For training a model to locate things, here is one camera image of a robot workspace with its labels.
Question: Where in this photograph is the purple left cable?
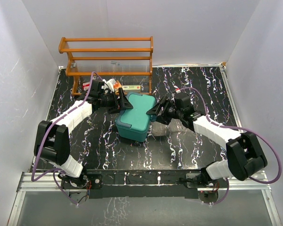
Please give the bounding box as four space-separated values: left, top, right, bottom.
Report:
31 72 109 208

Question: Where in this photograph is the red white medicine box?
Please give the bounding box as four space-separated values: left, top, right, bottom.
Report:
82 82 90 91

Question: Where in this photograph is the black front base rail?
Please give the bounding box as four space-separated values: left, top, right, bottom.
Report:
61 169 229 200

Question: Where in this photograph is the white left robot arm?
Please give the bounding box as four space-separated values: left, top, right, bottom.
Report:
34 80 133 188

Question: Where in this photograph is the green plastic medicine box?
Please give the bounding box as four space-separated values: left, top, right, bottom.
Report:
116 92 156 142

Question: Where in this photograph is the pale green long box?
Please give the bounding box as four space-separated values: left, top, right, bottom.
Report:
122 85 141 92

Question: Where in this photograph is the purple cable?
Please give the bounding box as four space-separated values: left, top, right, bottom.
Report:
175 87 283 184
31 72 109 208

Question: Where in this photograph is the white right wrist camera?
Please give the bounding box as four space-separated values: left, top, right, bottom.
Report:
175 89 182 94

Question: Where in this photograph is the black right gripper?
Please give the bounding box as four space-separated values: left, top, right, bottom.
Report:
147 97 183 125

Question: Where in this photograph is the orange wooden shelf rack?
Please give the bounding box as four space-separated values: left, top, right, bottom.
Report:
58 36 154 96

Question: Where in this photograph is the orange medicine box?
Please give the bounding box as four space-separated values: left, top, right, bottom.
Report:
113 80 122 92

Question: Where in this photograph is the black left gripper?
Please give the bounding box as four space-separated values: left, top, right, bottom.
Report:
99 89 133 114

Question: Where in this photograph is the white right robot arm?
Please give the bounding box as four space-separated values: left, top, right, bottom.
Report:
147 93 267 187

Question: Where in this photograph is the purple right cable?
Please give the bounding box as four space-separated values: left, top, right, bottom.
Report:
175 87 283 184

